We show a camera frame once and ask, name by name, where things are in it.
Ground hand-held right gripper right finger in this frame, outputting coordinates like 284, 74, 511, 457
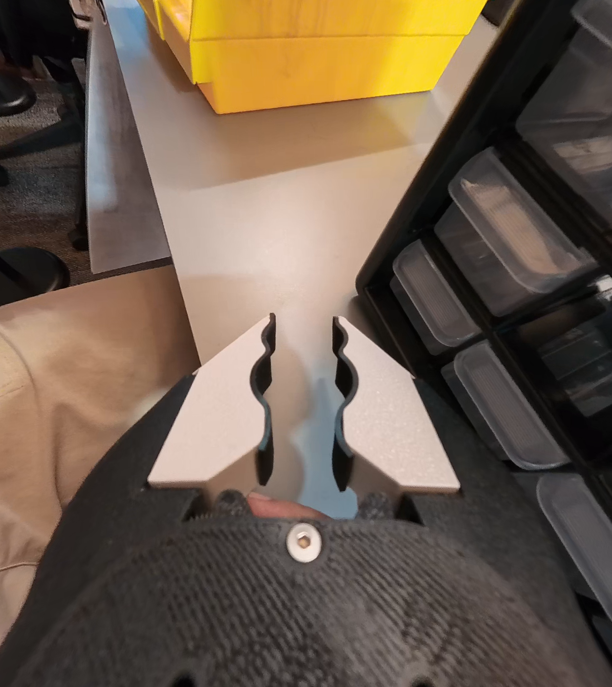
332, 316, 461, 506

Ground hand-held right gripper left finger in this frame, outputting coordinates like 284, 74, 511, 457
147, 314, 278, 502

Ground black drawer cabinet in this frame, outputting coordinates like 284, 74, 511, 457
356, 0, 612, 687

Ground grey woodgrain side desk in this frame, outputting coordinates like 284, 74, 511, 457
85, 21, 173, 275

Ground beige trousers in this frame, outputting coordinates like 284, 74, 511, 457
0, 265, 202, 678

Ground black office chair base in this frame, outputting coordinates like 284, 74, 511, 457
0, 0, 107, 252

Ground yellow storage bin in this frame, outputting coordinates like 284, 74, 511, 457
188, 33, 470, 115
137, 0, 164, 39
155, 0, 490, 43

